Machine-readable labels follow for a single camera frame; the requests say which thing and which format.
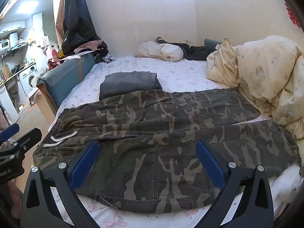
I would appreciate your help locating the red bottle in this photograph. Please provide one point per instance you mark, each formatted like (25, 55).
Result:
(55, 52)

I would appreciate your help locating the cream cartoon print duvet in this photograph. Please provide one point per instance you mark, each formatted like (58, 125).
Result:
(266, 71)

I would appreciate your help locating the dark clothing heap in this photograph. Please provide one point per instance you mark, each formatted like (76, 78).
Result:
(197, 51)

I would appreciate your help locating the black and white patterned cloth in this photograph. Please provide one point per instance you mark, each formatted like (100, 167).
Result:
(106, 56)

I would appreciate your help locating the camouflage pants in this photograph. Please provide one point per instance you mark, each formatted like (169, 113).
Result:
(166, 135)

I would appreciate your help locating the white fluffy blanket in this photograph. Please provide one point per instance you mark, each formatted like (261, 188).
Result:
(288, 178)

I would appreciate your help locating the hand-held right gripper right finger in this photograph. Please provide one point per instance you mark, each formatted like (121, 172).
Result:
(209, 163)

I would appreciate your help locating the white patterned pillow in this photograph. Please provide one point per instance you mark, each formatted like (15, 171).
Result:
(159, 49)

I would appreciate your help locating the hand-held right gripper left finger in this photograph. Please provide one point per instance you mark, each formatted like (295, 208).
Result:
(85, 163)

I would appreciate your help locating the black hanging garment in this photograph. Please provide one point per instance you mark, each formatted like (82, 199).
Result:
(78, 16)

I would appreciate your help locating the white wall cabinets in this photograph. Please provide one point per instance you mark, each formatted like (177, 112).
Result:
(14, 26)

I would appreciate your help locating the white hanging plastic bag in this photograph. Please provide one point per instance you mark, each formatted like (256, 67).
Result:
(30, 36)

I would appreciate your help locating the white washing machine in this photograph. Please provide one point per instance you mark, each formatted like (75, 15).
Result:
(28, 80)

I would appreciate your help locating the pink cloth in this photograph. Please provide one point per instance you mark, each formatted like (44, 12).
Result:
(87, 45)

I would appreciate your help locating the teal cushion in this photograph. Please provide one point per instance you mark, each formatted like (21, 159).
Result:
(211, 44)

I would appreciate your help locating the red wall decoration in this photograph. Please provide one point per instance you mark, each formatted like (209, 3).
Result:
(293, 14)

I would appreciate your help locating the folded grey pants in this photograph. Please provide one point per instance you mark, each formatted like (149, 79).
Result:
(130, 83)

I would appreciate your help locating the white paper sheets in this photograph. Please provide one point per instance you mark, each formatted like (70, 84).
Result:
(73, 56)

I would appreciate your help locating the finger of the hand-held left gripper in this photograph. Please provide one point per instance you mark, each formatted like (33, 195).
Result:
(8, 132)
(28, 136)

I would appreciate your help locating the kitchen counter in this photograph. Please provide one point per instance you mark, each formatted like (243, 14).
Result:
(16, 72)

